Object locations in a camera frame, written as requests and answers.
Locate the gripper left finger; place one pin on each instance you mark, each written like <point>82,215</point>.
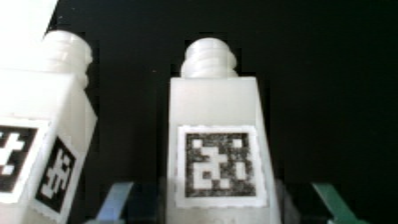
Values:
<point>130,204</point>

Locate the white leg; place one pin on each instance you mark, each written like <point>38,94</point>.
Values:
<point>47,128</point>
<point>221,185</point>

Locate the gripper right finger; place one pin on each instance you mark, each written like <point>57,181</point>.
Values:
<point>313,205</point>

